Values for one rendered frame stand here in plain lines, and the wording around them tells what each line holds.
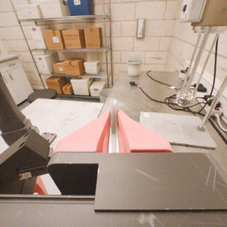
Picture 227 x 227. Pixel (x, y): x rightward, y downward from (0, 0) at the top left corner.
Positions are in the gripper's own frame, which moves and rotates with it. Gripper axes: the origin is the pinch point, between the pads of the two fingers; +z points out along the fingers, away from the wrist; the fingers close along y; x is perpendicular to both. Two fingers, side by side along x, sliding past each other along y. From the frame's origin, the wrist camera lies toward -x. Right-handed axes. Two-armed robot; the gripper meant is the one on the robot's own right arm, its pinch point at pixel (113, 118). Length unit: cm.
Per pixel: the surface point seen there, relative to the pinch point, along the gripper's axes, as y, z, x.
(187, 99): -26.7, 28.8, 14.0
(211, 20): -24.2, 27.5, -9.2
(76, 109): 22, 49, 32
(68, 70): 85, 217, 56
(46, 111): 40, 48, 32
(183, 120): -34, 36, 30
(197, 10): -20.6, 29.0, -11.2
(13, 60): 191, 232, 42
